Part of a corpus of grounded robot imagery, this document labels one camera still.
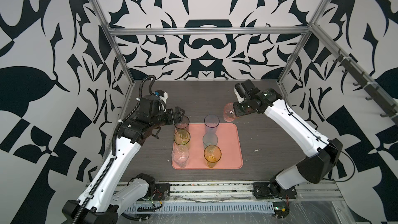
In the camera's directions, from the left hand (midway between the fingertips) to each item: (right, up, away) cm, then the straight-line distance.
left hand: (176, 109), depth 71 cm
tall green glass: (+1, -16, +14) cm, 21 cm away
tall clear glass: (0, -25, +12) cm, 27 cm away
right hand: (+30, 0, +7) cm, 30 cm away
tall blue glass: (+17, -9, +18) cm, 27 cm away
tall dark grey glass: (+2, -9, +12) cm, 15 cm away
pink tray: (+28, -19, +19) cm, 38 cm away
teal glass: (+15, -18, +15) cm, 28 cm away
